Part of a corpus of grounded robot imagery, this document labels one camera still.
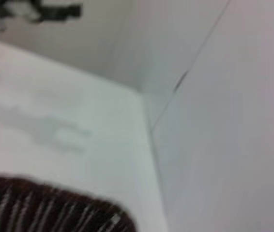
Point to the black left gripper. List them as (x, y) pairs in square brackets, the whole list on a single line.
[(59, 12)]

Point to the dark brown woven basket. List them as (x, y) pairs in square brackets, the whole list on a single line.
[(42, 207)]

